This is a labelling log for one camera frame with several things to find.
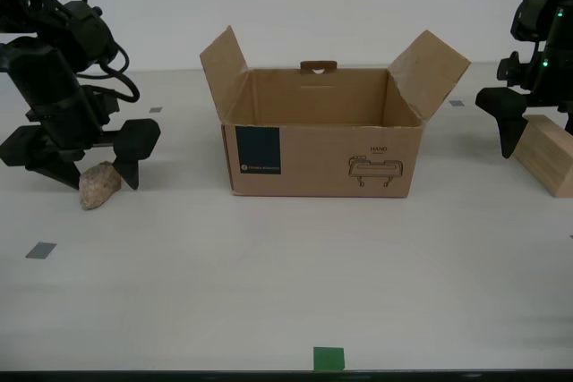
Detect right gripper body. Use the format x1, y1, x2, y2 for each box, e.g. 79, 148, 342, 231
496, 37, 573, 110

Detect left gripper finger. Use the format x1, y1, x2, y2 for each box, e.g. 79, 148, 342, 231
0, 126, 86, 191
109, 119, 161, 191

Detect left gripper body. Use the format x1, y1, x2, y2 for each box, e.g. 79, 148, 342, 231
8, 39, 122, 150

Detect light wooden block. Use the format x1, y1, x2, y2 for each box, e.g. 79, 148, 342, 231
509, 114, 573, 199

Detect pinkish speckled granite rock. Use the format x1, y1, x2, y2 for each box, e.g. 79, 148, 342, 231
78, 160, 123, 212

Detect brown cardboard box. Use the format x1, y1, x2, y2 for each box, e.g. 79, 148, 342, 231
199, 25, 472, 199

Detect green tape square marker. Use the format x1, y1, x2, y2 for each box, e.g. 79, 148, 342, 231
312, 346, 346, 371

